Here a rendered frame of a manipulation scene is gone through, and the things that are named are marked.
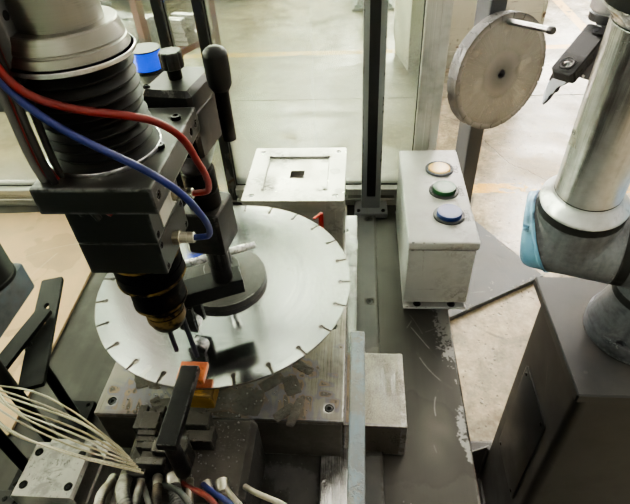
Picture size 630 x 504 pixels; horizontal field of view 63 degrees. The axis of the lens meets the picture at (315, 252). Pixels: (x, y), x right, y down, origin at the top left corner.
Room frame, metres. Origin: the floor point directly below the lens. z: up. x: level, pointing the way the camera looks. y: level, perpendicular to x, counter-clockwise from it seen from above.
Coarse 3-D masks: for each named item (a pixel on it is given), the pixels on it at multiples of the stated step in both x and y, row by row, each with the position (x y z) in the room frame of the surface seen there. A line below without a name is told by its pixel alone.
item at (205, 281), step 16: (208, 256) 0.40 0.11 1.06; (224, 256) 0.40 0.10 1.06; (224, 272) 0.40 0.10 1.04; (240, 272) 0.42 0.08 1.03; (192, 288) 0.40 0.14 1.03; (208, 288) 0.39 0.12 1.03; (224, 288) 0.40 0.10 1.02; (240, 288) 0.40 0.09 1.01; (192, 304) 0.39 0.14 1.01; (192, 320) 0.38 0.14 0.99
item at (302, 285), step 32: (256, 224) 0.60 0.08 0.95; (288, 224) 0.59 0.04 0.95; (192, 256) 0.54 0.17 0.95; (288, 256) 0.52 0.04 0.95; (320, 256) 0.52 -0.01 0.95; (288, 288) 0.46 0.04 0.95; (320, 288) 0.46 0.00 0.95; (96, 320) 0.43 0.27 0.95; (128, 320) 0.43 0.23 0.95; (224, 320) 0.42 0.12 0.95; (256, 320) 0.41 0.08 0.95; (288, 320) 0.41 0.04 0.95; (320, 320) 0.40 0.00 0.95; (128, 352) 0.38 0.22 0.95; (160, 352) 0.37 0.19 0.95; (192, 352) 0.37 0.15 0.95; (224, 352) 0.37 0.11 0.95; (256, 352) 0.36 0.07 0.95; (288, 352) 0.36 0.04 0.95; (160, 384) 0.33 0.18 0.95; (224, 384) 0.32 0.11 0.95
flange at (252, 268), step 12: (252, 252) 0.53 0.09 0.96; (204, 264) 0.51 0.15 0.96; (240, 264) 0.50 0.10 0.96; (252, 264) 0.50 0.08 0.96; (264, 264) 0.50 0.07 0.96; (192, 276) 0.49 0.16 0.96; (252, 276) 0.48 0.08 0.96; (264, 276) 0.48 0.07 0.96; (252, 288) 0.46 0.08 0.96; (216, 300) 0.44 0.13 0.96; (228, 300) 0.44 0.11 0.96; (240, 300) 0.44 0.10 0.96
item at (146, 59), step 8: (136, 48) 0.77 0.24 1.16; (144, 48) 0.77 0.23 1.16; (152, 48) 0.76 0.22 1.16; (136, 56) 0.75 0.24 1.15; (144, 56) 0.75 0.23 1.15; (152, 56) 0.75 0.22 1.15; (136, 64) 0.75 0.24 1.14; (144, 64) 0.75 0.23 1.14; (152, 64) 0.75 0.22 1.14; (144, 72) 0.75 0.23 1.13; (152, 72) 0.75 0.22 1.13
